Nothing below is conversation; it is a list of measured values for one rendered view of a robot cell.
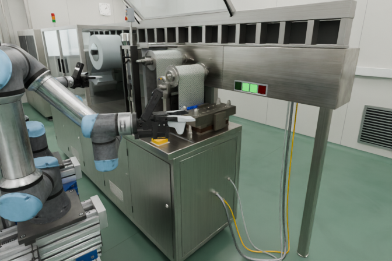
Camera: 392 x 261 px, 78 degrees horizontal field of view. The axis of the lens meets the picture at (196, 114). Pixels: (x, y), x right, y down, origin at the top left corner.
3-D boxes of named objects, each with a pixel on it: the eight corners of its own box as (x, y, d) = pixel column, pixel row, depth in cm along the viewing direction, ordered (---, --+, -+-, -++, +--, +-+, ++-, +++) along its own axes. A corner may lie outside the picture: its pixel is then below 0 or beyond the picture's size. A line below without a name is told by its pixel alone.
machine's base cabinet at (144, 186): (58, 152, 330) (46, 91, 305) (104, 140, 373) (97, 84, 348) (175, 279, 157) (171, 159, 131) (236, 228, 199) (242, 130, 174)
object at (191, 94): (178, 111, 163) (178, 84, 157) (203, 105, 178) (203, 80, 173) (179, 111, 162) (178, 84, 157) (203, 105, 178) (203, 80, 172)
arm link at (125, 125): (119, 110, 83) (116, 115, 75) (133, 110, 83) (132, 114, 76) (121, 132, 84) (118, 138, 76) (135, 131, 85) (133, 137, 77)
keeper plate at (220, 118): (213, 130, 160) (213, 113, 157) (223, 126, 167) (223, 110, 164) (216, 130, 159) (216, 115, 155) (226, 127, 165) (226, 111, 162)
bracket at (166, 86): (160, 126, 169) (158, 83, 160) (167, 124, 174) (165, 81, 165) (164, 128, 166) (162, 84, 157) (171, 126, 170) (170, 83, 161)
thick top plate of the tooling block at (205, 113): (178, 121, 159) (178, 112, 157) (219, 109, 185) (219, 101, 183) (195, 127, 148) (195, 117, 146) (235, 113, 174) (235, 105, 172)
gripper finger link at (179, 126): (196, 134, 77) (171, 131, 81) (195, 116, 76) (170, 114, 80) (191, 136, 75) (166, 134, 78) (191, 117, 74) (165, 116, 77)
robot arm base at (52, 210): (29, 230, 88) (23, 207, 85) (27, 208, 100) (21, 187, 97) (74, 213, 97) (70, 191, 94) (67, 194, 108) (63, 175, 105)
